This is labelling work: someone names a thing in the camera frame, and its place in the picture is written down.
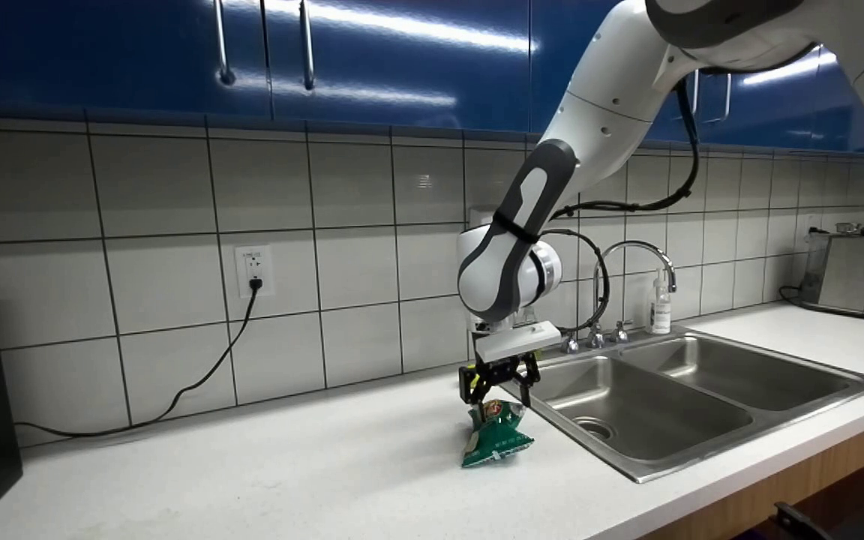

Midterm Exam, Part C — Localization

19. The black office chair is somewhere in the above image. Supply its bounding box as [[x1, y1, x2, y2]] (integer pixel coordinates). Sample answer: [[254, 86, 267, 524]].
[[768, 500, 864, 540]]

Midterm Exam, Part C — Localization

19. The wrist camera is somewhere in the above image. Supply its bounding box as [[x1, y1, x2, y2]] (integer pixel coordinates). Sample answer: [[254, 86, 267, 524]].
[[474, 320, 563, 365]]

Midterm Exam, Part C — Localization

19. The blue wall cabinet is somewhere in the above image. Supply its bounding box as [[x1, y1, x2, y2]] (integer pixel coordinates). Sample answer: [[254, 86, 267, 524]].
[[0, 0, 864, 155]]

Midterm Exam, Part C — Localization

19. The chrome curved tap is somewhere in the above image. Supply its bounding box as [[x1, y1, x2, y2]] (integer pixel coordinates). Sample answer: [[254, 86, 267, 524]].
[[586, 240, 679, 350]]

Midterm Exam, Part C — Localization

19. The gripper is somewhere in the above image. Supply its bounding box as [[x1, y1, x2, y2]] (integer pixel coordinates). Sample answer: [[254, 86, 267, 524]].
[[459, 351, 542, 410]]

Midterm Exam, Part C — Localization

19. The steel double sink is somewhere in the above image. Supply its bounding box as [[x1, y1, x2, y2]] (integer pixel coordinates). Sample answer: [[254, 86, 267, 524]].
[[502, 328, 864, 484]]

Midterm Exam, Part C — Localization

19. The clear soap pump bottle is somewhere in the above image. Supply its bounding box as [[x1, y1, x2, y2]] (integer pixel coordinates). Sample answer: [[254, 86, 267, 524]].
[[647, 269, 674, 336]]

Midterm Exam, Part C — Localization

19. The silver countertop appliance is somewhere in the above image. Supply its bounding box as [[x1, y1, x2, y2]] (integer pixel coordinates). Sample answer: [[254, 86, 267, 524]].
[[802, 216, 864, 325]]

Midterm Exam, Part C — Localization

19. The green snack packet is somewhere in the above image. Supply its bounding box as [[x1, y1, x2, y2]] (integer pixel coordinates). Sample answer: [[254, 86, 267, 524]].
[[461, 398, 535, 470]]

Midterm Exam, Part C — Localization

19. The white wall socket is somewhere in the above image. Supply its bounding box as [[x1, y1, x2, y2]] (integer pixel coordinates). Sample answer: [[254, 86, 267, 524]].
[[234, 244, 276, 299]]

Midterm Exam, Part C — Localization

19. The silver cabinet door handle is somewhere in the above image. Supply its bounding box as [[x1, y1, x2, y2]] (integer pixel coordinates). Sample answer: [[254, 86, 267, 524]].
[[690, 70, 734, 125], [298, 0, 318, 92], [211, 0, 238, 87]]

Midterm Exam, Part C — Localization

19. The blue cabinet door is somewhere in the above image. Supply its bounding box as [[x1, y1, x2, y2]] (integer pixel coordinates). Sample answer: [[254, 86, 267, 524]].
[[0, 0, 271, 121], [264, 0, 532, 134], [528, 0, 823, 148]]

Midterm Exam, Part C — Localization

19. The black cable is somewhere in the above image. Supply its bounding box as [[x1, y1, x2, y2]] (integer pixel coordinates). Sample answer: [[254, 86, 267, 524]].
[[13, 278, 264, 440]]

